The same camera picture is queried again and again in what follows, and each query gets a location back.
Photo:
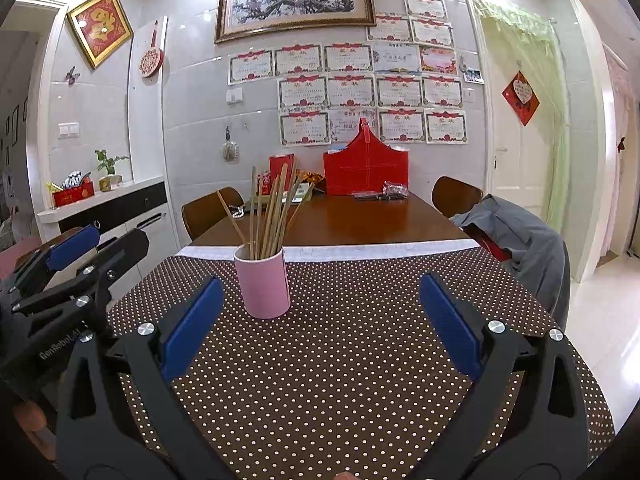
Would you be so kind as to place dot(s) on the gold framed red artwork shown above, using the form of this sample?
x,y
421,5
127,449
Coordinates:
x,y
100,27

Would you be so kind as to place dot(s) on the wall of award certificates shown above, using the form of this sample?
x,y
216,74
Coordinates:
x,y
350,90

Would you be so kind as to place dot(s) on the white black sideboard cabinet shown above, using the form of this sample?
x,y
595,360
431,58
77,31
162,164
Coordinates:
x,y
125,215

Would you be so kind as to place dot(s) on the black white patterned pouch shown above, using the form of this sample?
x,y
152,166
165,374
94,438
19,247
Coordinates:
x,y
76,179

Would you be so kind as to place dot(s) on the red storage box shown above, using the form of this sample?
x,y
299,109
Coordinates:
x,y
74,196

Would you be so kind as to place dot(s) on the person's left hand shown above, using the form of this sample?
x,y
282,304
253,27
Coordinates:
x,y
32,427

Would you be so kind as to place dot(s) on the pink cup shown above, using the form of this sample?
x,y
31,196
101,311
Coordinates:
x,y
262,285

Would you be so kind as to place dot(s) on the butterfly wall decoration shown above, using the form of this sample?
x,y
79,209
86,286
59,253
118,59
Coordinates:
x,y
73,74

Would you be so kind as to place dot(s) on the red diamond door sticker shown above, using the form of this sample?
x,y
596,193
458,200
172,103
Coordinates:
x,y
520,97

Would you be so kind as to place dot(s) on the dark snack packet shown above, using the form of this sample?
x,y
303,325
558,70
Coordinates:
x,y
395,189

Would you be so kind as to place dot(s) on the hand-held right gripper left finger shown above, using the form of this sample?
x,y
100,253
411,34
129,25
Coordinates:
x,y
192,330

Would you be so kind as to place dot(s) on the double white light switch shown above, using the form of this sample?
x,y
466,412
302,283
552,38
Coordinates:
x,y
68,130

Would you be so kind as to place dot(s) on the grey jacket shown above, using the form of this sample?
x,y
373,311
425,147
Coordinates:
x,y
515,245

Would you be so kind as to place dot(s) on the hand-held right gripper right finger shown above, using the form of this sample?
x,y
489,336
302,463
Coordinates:
x,y
450,327

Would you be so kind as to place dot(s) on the orange snack packet pile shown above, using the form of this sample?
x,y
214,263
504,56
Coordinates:
x,y
310,178

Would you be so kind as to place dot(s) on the brown polka dot table mat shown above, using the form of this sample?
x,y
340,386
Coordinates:
x,y
325,385

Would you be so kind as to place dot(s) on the grey hanging wall ornament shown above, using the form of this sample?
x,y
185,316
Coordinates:
x,y
229,151

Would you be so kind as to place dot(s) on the white marbled table cover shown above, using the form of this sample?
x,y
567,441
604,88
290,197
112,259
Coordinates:
x,y
375,251

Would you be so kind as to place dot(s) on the small wall photo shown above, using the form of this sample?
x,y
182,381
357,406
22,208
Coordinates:
x,y
473,76

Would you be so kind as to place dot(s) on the red cloth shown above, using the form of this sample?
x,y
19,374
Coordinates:
x,y
492,246

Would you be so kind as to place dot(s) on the white door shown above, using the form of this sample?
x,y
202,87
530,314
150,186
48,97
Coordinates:
x,y
520,160

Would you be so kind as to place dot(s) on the small potted plant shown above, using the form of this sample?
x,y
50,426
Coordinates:
x,y
110,180

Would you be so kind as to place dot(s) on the white wall switch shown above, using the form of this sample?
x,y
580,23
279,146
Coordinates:
x,y
234,96

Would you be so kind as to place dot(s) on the black pen packet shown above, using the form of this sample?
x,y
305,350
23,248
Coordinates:
x,y
370,196

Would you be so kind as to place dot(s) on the brown wooden chair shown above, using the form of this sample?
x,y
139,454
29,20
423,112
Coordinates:
x,y
452,195
205,212

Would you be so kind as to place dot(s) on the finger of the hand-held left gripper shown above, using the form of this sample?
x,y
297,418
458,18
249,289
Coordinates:
x,y
127,250
72,247

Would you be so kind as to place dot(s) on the round red hanging ornament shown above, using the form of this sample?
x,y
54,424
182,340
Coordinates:
x,y
151,62

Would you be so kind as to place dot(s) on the red gift bag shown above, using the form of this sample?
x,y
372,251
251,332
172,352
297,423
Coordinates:
x,y
365,170

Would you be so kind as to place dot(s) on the green white flat box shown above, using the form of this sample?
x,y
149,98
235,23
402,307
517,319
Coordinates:
x,y
304,191

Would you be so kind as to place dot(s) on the red snack packet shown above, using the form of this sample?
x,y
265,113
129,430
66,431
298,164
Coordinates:
x,y
263,184

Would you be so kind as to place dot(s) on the green curtain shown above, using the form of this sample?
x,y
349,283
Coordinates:
x,y
555,135

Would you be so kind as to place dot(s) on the bunch of wooden chopsticks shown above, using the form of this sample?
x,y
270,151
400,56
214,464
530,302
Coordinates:
x,y
270,220

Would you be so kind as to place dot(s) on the framed blossom painting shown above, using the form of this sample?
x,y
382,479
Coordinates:
x,y
295,0

